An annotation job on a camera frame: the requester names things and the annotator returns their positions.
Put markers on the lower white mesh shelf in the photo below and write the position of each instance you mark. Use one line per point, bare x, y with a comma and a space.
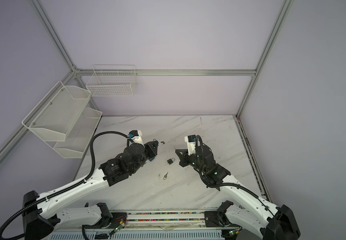
78, 139

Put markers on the base rail with cable tray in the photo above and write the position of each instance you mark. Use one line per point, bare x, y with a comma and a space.
168, 225

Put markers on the white mesh shelf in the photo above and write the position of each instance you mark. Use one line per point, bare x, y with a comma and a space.
78, 139
54, 117

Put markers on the upper white mesh shelf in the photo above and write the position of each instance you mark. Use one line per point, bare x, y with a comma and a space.
54, 117

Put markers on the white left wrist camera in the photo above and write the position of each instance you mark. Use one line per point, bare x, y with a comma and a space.
136, 136

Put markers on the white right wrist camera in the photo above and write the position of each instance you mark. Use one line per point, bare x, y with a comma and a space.
191, 144

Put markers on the small grey padlock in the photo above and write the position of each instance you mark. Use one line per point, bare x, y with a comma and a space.
170, 161

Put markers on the aluminium frame profiles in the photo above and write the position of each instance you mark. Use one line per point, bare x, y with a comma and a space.
7, 148

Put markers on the white wire wall basket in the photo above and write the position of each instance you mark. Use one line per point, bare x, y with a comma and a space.
112, 81

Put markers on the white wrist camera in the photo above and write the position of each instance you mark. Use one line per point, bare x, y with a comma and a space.
136, 136
191, 144

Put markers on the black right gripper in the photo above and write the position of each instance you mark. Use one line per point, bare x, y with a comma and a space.
184, 153

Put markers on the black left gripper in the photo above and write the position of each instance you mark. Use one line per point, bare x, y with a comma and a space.
152, 151

